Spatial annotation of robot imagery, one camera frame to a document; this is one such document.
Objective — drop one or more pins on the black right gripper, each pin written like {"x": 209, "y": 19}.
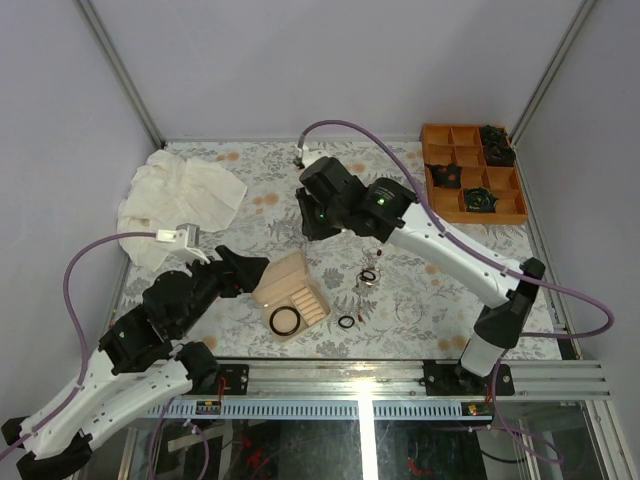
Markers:
{"x": 311, "y": 229}

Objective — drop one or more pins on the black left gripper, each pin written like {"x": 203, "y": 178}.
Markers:
{"x": 243, "y": 271}

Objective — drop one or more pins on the beige jewelry box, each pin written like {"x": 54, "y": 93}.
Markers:
{"x": 288, "y": 282}

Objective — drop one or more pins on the black bangle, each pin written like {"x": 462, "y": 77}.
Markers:
{"x": 285, "y": 321}

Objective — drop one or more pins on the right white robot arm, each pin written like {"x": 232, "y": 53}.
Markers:
{"x": 506, "y": 287}

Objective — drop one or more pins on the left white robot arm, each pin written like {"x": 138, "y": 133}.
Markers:
{"x": 143, "y": 360}

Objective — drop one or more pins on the floral patterned tablecloth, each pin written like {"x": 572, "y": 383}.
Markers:
{"x": 415, "y": 311}

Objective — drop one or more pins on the white crumpled cloth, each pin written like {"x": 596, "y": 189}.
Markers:
{"x": 168, "y": 191}

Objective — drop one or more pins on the black flower orange dots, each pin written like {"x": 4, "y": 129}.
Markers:
{"x": 445, "y": 176}

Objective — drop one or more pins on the orange wooden divided tray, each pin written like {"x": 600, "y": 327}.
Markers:
{"x": 462, "y": 145}

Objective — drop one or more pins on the black flower green swirls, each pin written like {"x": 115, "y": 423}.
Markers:
{"x": 479, "y": 200}

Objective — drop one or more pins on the black fabric flower top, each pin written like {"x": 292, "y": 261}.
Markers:
{"x": 493, "y": 135}

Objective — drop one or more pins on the black fabric flower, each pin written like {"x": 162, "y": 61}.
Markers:
{"x": 499, "y": 155}
{"x": 493, "y": 135}

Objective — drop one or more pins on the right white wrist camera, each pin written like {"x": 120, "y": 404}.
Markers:
{"x": 305, "y": 157}

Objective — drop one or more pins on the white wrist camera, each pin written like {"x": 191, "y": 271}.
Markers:
{"x": 305, "y": 157}
{"x": 183, "y": 243}

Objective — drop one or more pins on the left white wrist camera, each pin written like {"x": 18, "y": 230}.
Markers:
{"x": 183, "y": 243}

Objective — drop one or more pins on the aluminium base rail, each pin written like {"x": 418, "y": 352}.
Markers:
{"x": 395, "y": 389}

